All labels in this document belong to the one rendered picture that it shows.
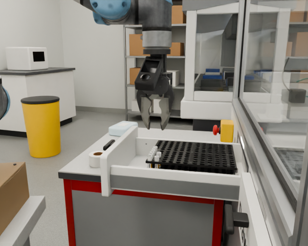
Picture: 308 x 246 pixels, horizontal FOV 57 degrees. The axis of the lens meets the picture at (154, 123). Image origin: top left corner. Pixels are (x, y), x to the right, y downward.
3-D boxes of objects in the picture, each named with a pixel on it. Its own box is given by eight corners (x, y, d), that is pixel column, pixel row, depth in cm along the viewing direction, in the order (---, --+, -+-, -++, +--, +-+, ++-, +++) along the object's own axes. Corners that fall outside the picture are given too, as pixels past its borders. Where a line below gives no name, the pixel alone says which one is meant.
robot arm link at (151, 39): (169, 30, 68) (136, 30, 70) (169, 50, 69) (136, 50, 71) (173, 32, 75) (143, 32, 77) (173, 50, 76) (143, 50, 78)
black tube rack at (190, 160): (145, 184, 73) (145, 160, 72) (158, 159, 90) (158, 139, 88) (234, 192, 69) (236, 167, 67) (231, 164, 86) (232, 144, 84)
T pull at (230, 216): (225, 235, 43) (226, 227, 43) (224, 209, 50) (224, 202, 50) (250, 238, 42) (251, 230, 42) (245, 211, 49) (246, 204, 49)
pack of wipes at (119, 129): (124, 137, 138) (124, 128, 137) (108, 135, 142) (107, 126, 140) (138, 130, 151) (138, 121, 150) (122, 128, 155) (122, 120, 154)
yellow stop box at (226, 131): (218, 142, 106) (219, 123, 104) (218, 136, 113) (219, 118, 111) (232, 143, 105) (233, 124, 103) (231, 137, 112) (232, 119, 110)
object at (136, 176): (110, 189, 71) (109, 166, 69) (137, 153, 95) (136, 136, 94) (281, 206, 63) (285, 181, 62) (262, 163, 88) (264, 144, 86)
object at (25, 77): (-10, 135, 403) (-23, 46, 373) (43, 118, 509) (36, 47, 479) (32, 140, 382) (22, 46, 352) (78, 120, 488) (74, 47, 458)
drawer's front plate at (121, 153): (101, 197, 70) (99, 155, 67) (133, 156, 98) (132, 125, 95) (108, 198, 70) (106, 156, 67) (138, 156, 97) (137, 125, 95)
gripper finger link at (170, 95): (176, 111, 75) (172, 77, 73) (175, 112, 74) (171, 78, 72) (159, 112, 76) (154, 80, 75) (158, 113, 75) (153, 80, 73)
